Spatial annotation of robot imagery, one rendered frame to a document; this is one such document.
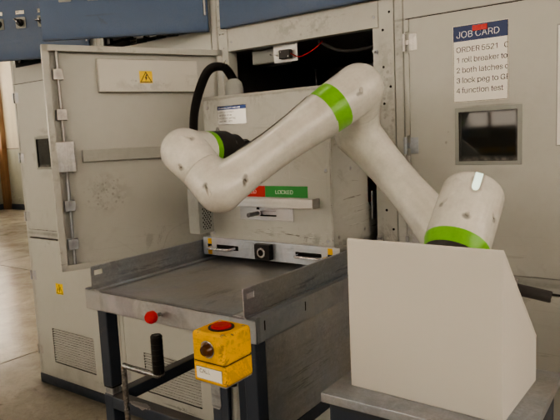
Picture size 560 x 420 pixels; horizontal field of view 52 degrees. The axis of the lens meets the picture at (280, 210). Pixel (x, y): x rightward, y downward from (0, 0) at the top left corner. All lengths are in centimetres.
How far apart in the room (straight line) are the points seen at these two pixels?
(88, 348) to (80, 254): 103
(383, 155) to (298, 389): 64
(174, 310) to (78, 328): 161
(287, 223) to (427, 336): 80
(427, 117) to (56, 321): 219
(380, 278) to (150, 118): 124
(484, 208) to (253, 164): 49
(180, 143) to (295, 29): 84
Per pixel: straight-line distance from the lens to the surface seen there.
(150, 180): 212
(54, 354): 330
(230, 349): 109
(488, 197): 122
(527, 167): 168
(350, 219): 178
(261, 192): 183
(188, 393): 259
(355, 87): 138
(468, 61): 172
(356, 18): 190
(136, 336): 273
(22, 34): 292
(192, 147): 130
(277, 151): 129
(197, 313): 143
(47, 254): 315
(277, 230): 181
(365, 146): 149
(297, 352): 152
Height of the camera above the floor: 125
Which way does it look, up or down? 7 degrees down
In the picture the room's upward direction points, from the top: 3 degrees counter-clockwise
